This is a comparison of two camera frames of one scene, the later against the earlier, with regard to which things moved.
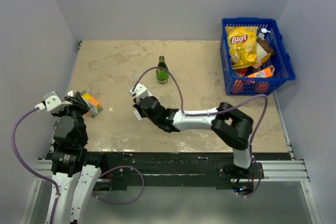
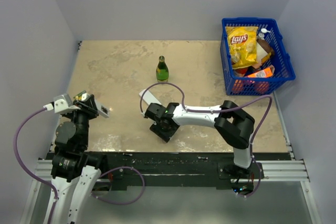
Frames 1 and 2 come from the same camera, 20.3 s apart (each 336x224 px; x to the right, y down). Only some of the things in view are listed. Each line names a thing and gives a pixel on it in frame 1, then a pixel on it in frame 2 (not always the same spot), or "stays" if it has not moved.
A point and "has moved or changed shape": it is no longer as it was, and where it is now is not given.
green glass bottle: [162, 75] stays
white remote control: [95, 108] has moved or changed shape
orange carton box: [266, 72] stays
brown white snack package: [264, 52] stays
